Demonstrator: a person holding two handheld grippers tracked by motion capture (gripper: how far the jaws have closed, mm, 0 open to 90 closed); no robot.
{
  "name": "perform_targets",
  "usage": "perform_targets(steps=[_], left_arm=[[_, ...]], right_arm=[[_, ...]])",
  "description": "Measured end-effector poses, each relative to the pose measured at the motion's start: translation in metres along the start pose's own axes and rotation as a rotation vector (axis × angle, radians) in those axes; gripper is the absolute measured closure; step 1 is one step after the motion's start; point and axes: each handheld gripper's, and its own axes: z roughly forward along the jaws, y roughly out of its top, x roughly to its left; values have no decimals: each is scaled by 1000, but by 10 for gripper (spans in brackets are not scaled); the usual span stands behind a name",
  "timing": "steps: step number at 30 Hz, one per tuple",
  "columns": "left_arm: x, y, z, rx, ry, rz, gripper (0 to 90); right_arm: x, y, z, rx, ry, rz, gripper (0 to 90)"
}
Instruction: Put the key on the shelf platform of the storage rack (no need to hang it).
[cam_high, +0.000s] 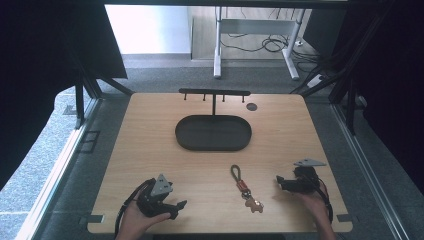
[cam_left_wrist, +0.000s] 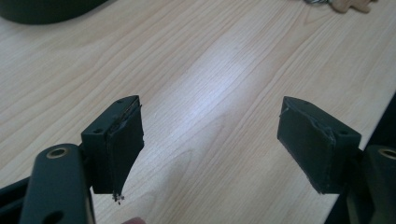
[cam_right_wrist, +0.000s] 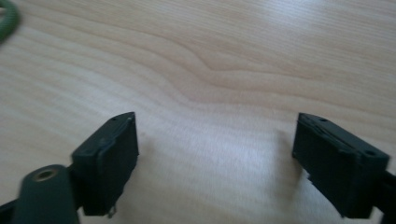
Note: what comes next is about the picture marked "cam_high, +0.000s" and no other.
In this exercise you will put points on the black metal stand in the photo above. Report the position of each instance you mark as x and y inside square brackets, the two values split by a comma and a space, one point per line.
[350, 103]
[80, 103]

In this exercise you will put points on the person's left hand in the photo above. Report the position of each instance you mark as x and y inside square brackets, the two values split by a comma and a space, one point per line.
[136, 221]

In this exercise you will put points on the white desk frame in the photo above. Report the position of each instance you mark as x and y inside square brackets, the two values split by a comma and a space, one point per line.
[256, 26]

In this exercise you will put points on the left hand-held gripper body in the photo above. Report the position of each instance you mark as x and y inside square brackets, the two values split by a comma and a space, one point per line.
[156, 200]

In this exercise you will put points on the round grey table grommet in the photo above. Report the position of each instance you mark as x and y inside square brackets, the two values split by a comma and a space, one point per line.
[251, 107]

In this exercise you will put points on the black curtain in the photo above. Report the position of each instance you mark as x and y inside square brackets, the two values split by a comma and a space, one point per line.
[393, 83]
[40, 66]

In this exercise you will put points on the person's right hand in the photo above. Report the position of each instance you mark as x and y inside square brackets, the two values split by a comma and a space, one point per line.
[315, 205]

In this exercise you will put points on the black key rack with tray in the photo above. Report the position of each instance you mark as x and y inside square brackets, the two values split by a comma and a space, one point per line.
[213, 133]

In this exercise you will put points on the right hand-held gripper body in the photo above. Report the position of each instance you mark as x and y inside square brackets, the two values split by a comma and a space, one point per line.
[301, 181]

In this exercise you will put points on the white power strip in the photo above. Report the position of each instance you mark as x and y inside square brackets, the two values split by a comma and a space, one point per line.
[315, 81]

